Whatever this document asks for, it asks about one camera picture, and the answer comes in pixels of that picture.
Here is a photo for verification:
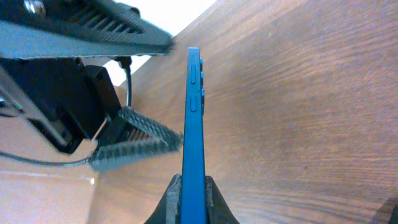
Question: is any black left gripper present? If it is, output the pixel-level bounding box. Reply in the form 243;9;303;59
1;0;183;172

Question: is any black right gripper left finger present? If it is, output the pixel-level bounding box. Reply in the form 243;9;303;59
144;174;182;224

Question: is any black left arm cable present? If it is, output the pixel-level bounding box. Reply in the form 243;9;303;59
0;55;133;167

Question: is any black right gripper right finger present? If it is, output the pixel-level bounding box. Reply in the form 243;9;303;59
205;176;239;224

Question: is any blue smartphone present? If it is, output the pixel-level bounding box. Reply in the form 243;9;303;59
180;47;208;224

